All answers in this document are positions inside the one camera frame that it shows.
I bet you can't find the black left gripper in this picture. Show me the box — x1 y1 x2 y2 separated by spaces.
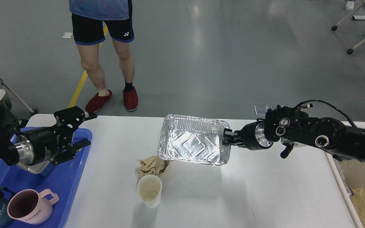
15 106 98 166

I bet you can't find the pink home mug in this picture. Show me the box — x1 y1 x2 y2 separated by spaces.
6 189 60 225

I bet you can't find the beige plastic bin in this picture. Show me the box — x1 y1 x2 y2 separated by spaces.
323 122 365 228

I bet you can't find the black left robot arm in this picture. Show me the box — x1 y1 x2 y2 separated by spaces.
0 106 97 199

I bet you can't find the white paper cup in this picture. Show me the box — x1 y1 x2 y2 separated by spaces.
137 174 162 209

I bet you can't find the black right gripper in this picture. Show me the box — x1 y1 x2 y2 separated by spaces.
222 121 273 150

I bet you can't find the aluminium foil tray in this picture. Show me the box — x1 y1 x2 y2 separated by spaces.
158 114 231 166

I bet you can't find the stainless steel rectangular container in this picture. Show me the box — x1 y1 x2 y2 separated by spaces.
17 160 55 177

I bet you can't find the crumpled brown paper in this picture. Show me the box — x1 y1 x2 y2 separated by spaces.
138 155 170 178

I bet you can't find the left floor outlet plate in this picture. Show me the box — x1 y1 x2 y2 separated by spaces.
254 105 271 116

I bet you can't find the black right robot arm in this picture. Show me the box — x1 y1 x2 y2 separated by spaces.
222 100 365 162

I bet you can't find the standing person in shorts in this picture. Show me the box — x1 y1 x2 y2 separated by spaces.
69 0 139 113

